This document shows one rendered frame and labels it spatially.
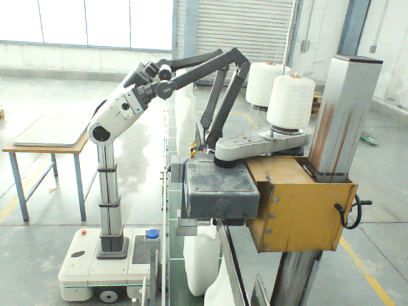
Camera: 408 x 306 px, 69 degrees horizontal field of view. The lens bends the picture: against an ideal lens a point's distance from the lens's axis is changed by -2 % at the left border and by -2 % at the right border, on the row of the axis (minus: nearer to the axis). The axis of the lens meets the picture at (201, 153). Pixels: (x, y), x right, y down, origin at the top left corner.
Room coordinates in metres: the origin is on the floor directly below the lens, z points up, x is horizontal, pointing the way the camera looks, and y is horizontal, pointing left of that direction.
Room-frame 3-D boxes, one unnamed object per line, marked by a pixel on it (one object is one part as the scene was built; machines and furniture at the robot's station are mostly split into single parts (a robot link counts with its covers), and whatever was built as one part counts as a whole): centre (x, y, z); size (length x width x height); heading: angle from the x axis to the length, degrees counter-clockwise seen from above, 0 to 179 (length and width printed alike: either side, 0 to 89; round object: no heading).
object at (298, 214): (1.04, -0.40, 1.18); 0.34 x 0.25 x 0.31; 98
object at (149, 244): (1.17, 0.21, 0.81); 0.08 x 0.08 x 0.06; 8
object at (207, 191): (0.96, -0.07, 1.21); 0.30 x 0.25 x 0.30; 8
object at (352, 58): (1.05, -0.49, 1.76); 0.12 x 0.11 x 0.01; 98
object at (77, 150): (2.65, 1.38, 0.38); 0.95 x 0.62 x 0.75; 8
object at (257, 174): (1.03, -0.21, 1.26); 0.22 x 0.05 x 0.16; 8
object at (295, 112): (1.00, -0.29, 1.61); 0.15 x 0.14 x 0.17; 8
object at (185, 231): (1.07, 0.04, 0.98); 0.09 x 0.05 x 0.05; 98
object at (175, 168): (1.05, 0.09, 1.29); 0.08 x 0.05 x 0.09; 8
